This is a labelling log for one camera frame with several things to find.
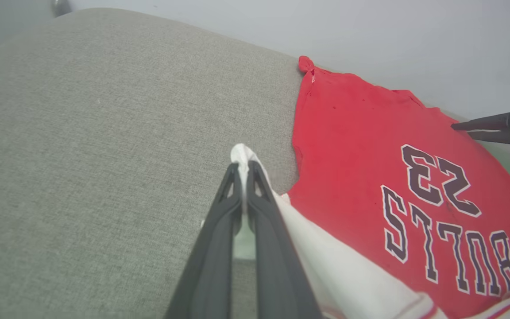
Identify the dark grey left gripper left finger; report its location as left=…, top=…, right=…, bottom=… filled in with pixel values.
left=164, top=163, right=242, bottom=319

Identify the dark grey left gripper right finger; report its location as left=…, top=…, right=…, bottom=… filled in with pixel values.
left=246, top=160, right=324, bottom=319

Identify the red Bulls 23 basketball jersey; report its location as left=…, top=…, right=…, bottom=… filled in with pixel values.
left=201, top=55, right=510, bottom=319

